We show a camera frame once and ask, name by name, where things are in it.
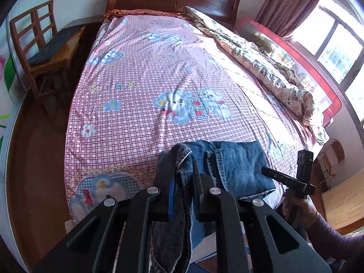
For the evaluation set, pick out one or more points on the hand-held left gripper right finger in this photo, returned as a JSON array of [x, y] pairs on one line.
[[199, 193]]

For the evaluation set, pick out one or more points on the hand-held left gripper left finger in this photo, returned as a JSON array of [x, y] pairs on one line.
[[171, 202]]

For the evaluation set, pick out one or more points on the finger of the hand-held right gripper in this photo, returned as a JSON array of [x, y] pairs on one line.
[[277, 175], [304, 165]]

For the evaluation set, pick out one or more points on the blue denim pants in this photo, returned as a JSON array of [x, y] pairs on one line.
[[236, 165]]

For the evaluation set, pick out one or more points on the person's right forearm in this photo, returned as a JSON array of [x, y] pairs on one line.
[[335, 239]]

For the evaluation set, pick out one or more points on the person's right hand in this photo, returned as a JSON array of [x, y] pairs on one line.
[[308, 213]]

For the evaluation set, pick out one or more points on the wicker basket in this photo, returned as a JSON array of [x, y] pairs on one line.
[[332, 156]]

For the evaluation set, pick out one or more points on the light wooden panel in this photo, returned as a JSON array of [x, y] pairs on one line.
[[345, 202]]

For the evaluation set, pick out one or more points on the swirl-patterned quilt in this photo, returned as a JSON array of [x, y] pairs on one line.
[[256, 62]]

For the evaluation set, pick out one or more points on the window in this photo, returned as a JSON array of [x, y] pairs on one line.
[[332, 48]]

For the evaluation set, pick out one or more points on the bed with pink checked sheet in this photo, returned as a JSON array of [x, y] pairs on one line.
[[136, 62]]

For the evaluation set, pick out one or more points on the mauve curtain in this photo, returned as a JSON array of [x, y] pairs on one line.
[[287, 2]]

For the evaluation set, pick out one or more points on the orange fringed cloth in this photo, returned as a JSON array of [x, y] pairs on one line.
[[136, 13]]

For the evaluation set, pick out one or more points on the dark seat cushion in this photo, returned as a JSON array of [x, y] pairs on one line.
[[54, 44]]

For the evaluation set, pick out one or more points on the wooden nightstand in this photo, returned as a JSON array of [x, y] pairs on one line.
[[82, 22]]

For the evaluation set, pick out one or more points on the floral sliding-door wardrobe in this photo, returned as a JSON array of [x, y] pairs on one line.
[[8, 71]]

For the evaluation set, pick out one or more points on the wooden slat-back chair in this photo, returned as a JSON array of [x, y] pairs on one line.
[[22, 34], [45, 14]]

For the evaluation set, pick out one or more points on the red bed guard rail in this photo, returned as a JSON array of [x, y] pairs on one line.
[[284, 45]]

